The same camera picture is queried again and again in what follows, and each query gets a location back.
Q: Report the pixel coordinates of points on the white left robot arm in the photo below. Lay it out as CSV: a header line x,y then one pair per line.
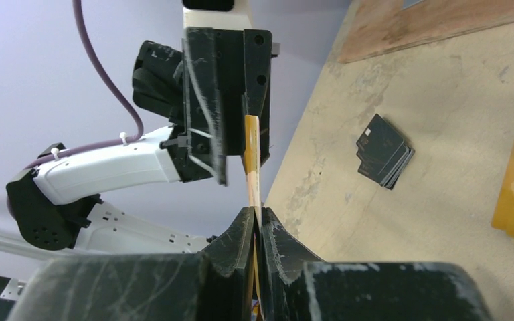
x,y
56,202

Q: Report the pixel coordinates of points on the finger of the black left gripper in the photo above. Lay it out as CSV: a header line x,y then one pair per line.
x,y
203,103
257,67

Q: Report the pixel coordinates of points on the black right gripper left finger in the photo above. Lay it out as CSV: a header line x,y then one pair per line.
x,y
213,284

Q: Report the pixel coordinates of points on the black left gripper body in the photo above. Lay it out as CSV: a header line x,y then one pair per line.
x,y
231,82

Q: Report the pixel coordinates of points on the black credit card stack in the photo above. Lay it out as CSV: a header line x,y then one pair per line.
x,y
383,152

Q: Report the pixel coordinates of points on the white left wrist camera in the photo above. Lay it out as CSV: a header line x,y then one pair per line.
x,y
229,15

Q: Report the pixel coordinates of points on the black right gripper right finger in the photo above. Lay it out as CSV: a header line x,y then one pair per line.
x,y
296,284

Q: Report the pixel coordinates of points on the single orange credit card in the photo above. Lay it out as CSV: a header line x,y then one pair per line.
x,y
251,160

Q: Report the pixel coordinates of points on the brown wooden board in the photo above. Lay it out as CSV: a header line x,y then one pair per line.
x,y
381,27

